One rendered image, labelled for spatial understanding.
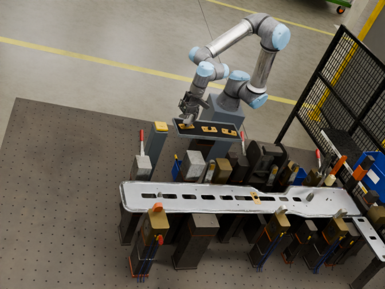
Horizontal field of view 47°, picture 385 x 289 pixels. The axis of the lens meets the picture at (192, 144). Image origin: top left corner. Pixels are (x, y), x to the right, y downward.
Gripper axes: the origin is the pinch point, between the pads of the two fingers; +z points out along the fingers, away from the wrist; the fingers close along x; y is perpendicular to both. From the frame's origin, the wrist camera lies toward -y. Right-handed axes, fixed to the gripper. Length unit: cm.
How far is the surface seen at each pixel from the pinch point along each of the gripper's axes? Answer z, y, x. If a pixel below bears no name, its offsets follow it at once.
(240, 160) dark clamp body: 11.2, -26.8, 20.8
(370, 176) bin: 11, -108, 50
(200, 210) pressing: 19.3, 8.8, 40.8
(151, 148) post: 15.7, 16.1, -1.0
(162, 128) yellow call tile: 3.0, 13.3, -1.6
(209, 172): 14.2, -5.9, 22.8
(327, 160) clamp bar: 2, -74, 39
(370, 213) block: 17, -91, 70
